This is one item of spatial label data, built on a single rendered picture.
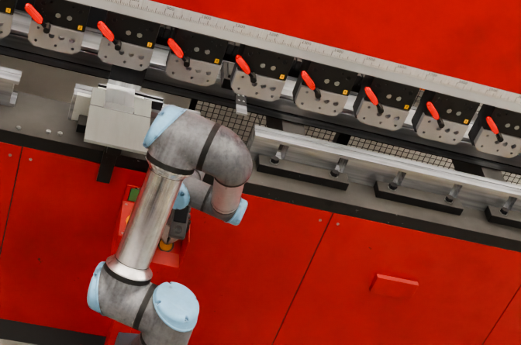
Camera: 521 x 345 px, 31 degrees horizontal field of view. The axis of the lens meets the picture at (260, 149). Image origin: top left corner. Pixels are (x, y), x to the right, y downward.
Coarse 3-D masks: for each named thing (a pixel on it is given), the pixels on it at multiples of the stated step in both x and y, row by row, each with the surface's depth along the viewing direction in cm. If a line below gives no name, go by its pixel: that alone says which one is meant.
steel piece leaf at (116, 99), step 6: (108, 90) 283; (114, 90) 284; (120, 90) 285; (108, 96) 280; (114, 96) 281; (120, 96) 282; (126, 96) 283; (132, 96) 284; (108, 102) 274; (114, 102) 278; (120, 102) 279; (126, 102) 280; (132, 102) 281; (108, 108) 276; (114, 108) 276; (120, 108) 276; (126, 108) 276; (132, 108) 276
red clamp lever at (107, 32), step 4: (100, 24) 263; (104, 24) 264; (100, 28) 263; (104, 28) 263; (108, 28) 265; (104, 32) 264; (108, 32) 264; (108, 36) 265; (112, 36) 265; (112, 40) 266; (116, 40) 267; (116, 44) 267; (120, 44) 267; (116, 48) 267; (120, 48) 267
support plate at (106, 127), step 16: (96, 96) 279; (96, 112) 272; (112, 112) 275; (144, 112) 280; (96, 128) 266; (112, 128) 269; (128, 128) 271; (144, 128) 273; (112, 144) 263; (128, 144) 265
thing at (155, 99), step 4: (100, 84) 284; (104, 84) 285; (136, 92) 287; (140, 92) 287; (144, 96) 287; (148, 96) 288; (152, 96) 288; (156, 96) 288; (152, 100) 286; (156, 100) 287; (160, 100) 289; (152, 104) 287; (156, 104) 287; (160, 104) 287; (152, 108) 288; (156, 108) 288; (160, 108) 288
